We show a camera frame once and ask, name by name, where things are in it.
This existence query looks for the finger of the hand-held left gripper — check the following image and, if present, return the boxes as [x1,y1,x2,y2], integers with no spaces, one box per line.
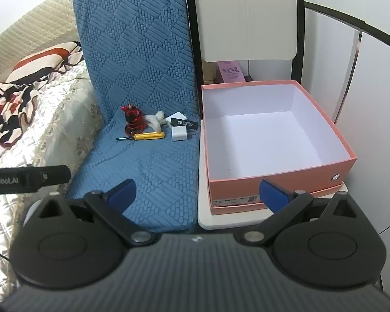
[28,165,72,192]

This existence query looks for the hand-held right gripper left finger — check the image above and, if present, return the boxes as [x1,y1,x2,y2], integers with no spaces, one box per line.
[38,179,157,248]

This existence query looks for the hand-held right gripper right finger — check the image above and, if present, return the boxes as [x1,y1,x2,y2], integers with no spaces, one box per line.
[238,179,358,246]

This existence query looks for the pink cardboard box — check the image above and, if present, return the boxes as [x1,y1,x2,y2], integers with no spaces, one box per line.
[200,80,358,209]

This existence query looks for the yellow screwdriver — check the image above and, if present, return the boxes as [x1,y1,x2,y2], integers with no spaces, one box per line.
[116,131,166,141]

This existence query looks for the red black figurine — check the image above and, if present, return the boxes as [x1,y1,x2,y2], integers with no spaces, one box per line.
[121,105,147,136]

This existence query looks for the white plush toy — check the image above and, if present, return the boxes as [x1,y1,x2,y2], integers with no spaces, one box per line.
[144,110,168,132]

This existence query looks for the white charger plug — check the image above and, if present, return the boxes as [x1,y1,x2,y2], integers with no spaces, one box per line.
[171,126,191,142]
[165,111,187,124]

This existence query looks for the black usb stick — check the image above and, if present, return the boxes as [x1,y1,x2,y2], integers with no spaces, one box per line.
[170,119,200,129]

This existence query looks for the cream quilted bedspread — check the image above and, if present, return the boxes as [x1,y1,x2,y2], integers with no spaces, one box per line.
[0,60,105,296]

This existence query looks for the striped red black blanket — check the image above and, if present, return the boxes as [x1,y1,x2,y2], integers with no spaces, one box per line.
[0,41,85,167]

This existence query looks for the white wardrobe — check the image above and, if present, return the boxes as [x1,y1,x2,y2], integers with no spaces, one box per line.
[303,2,390,236]

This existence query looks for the pink packet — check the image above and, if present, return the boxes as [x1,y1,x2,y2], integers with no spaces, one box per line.
[217,60,248,84]

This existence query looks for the blue quilted chair cover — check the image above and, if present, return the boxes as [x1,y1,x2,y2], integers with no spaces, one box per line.
[65,0,204,235]

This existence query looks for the brown cardboard carton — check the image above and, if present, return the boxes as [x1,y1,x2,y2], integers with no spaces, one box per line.
[203,62,220,84]

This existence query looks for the beige padded headboard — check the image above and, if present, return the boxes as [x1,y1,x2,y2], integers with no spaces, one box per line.
[0,0,82,82]

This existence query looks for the white chair with black frame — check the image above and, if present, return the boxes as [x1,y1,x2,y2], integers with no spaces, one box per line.
[182,0,349,232]

